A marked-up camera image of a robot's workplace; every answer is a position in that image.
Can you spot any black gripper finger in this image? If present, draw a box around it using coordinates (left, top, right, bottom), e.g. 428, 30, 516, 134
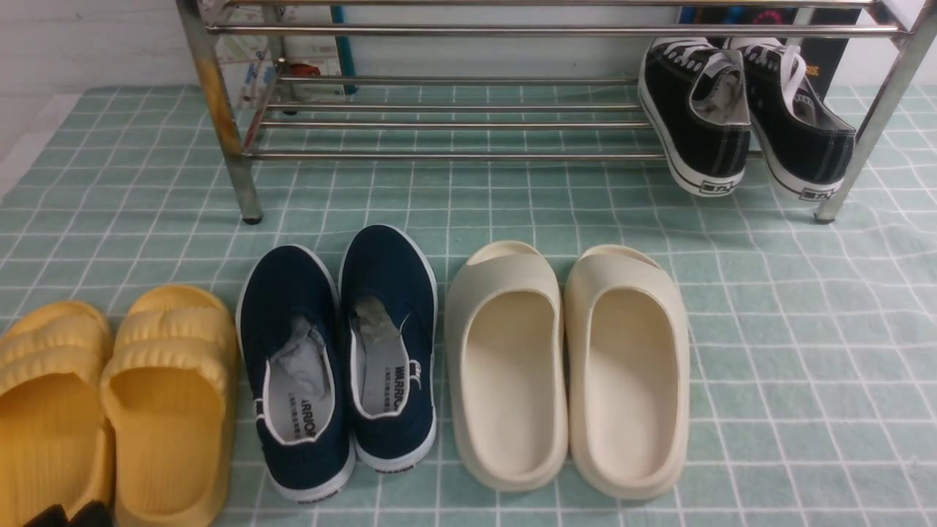
23, 500, 114, 527

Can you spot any navy slip-on shoe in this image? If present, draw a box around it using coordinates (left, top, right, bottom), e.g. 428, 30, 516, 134
236, 244, 356, 504
339, 224, 438, 474

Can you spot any metal shoe rack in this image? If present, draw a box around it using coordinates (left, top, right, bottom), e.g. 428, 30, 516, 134
176, 1, 935, 225

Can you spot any blue pole behind rack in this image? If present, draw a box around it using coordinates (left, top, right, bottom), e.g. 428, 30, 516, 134
329, 4, 358, 97

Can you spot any black box behind rack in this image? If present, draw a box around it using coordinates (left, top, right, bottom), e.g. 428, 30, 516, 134
677, 6, 862, 100

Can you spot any left yellow slide sandal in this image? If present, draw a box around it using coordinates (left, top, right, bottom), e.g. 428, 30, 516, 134
1, 300, 114, 526

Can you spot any yellow slide sandal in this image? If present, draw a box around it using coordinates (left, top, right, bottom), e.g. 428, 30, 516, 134
98, 284, 239, 526
1, 300, 114, 526

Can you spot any right yellow slide sandal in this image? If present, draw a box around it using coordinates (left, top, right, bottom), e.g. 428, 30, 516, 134
98, 284, 239, 526

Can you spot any left cream foam slide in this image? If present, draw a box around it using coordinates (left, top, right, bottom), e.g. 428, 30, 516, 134
443, 241, 568, 493

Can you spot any cream foam slide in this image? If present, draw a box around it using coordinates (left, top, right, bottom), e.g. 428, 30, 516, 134
443, 241, 568, 493
564, 244, 690, 501

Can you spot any colourful printed box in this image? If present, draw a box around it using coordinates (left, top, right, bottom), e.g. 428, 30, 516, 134
215, 4, 335, 110

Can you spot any right cream foam slide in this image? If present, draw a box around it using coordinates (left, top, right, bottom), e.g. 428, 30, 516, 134
564, 244, 690, 501

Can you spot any left black canvas sneaker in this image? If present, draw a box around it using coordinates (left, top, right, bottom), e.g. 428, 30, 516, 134
637, 37, 752, 198

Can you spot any black canvas sneaker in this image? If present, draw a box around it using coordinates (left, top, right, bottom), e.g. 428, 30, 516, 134
637, 37, 752, 198
724, 37, 856, 201

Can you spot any green checkered floor mat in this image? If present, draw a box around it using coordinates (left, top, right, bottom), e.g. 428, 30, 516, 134
1, 86, 935, 526

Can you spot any right black canvas sneaker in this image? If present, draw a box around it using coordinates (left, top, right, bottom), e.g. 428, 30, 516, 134
724, 37, 856, 201

